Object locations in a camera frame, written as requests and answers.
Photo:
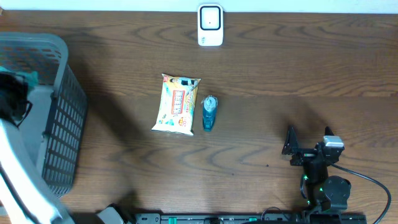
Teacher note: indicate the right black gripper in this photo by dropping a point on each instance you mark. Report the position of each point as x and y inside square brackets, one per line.
[291, 145]

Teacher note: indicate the teal spray bottle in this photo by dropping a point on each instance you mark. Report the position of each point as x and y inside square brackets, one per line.
[209, 111]

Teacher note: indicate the yellow wet wipes pack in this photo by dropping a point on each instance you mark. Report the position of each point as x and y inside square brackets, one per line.
[177, 105]

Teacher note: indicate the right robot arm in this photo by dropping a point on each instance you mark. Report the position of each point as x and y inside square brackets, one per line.
[327, 196]

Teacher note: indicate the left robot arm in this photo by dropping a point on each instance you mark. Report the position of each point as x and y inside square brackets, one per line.
[24, 194]

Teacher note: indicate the white barcode scanner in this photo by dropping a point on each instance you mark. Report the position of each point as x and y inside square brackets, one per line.
[210, 25]

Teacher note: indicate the grey plastic shopping basket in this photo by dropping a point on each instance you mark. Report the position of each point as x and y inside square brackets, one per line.
[53, 129]

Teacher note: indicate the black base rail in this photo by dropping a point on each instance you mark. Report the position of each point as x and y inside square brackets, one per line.
[156, 218]

